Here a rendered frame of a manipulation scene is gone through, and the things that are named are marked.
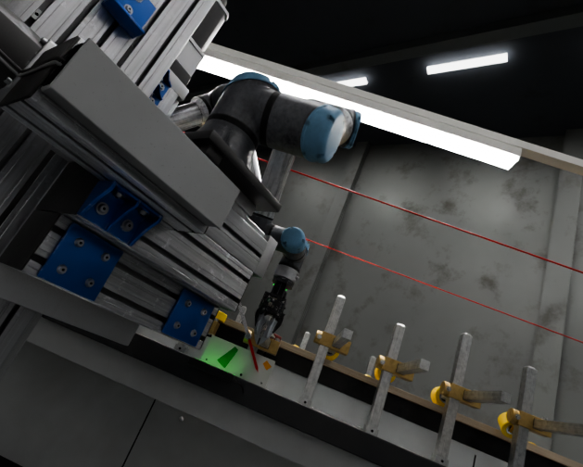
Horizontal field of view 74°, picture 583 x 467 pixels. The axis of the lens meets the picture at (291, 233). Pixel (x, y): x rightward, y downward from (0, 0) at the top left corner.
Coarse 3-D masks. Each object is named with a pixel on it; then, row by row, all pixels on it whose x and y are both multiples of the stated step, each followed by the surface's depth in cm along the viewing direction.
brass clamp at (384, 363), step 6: (378, 360) 143; (384, 360) 142; (390, 360) 143; (396, 360) 143; (378, 366) 143; (384, 366) 142; (390, 366) 142; (396, 366) 142; (390, 372) 142; (396, 372) 141; (402, 378) 143; (408, 378) 140
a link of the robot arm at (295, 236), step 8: (272, 232) 117; (280, 232) 118; (288, 232) 115; (296, 232) 115; (280, 240) 117; (288, 240) 114; (296, 240) 114; (304, 240) 115; (280, 248) 118; (288, 248) 114; (296, 248) 114; (304, 248) 118; (288, 256) 120; (296, 256) 119
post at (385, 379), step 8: (400, 328) 148; (392, 336) 148; (400, 336) 147; (392, 344) 146; (400, 344) 146; (392, 352) 145; (384, 376) 141; (384, 384) 140; (376, 392) 140; (384, 392) 139; (376, 400) 138; (384, 400) 138; (376, 408) 137; (368, 416) 139; (376, 416) 136; (368, 424) 135; (376, 424) 135
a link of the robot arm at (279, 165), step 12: (276, 156) 118; (288, 156) 119; (276, 168) 118; (288, 168) 120; (264, 180) 119; (276, 180) 118; (276, 192) 119; (252, 216) 119; (264, 216) 118; (264, 228) 118
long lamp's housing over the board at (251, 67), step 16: (240, 64) 236; (256, 64) 236; (288, 80) 232; (304, 80) 232; (336, 96) 227; (352, 96) 228; (384, 112) 224; (400, 112) 224; (432, 128) 220; (448, 128) 220; (480, 144) 217; (496, 144) 216
